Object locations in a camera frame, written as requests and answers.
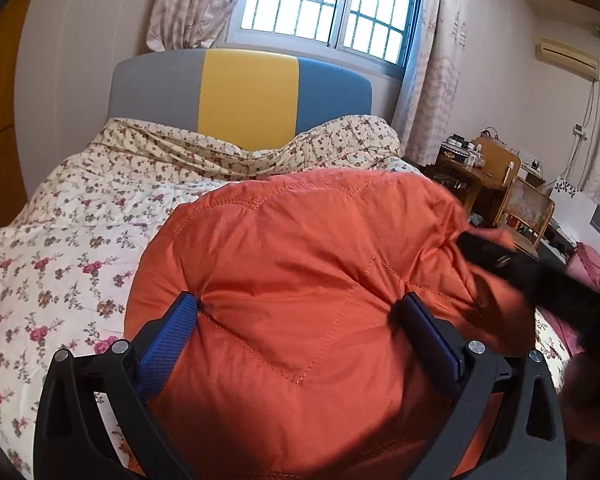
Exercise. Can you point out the wooden cane chair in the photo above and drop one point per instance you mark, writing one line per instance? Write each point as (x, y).
(522, 200)

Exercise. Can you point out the white box with floral print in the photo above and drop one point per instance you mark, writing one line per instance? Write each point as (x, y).
(572, 205)

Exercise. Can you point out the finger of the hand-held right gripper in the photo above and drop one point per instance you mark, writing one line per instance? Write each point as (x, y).
(480, 252)

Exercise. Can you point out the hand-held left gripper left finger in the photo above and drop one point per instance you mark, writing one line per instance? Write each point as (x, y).
(167, 342)

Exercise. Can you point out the round patterned tin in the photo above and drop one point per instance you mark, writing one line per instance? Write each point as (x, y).
(456, 152)

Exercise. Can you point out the pink cloth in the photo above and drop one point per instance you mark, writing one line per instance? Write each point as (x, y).
(592, 267)

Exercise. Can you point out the floral quilt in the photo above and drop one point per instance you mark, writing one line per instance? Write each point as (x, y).
(55, 220)

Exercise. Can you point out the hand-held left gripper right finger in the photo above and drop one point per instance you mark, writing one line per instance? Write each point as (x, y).
(432, 345)

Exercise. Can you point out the orange down jacket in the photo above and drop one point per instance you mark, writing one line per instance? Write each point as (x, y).
(290, 270)

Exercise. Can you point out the wooden desk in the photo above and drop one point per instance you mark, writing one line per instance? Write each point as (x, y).
(460, 185)

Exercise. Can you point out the grey yellow blue headboard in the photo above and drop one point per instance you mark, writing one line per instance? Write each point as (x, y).
(250, 100)

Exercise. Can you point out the barred window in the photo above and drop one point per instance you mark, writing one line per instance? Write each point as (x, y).
(300, 5)

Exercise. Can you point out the wall air conditioner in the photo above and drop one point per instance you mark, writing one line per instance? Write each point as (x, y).
(567, 57)

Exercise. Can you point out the pink patterned curtain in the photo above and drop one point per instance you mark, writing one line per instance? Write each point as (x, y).
(435, 60)
(195, 5)

